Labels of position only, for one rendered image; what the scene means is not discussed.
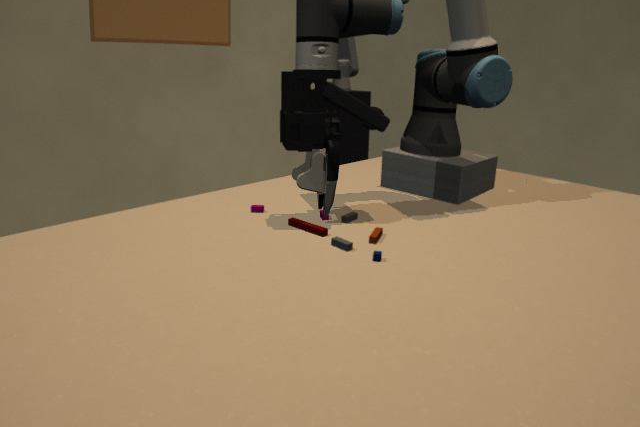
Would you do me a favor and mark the orange rod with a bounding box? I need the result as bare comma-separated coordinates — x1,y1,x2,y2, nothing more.
369,227,383,244

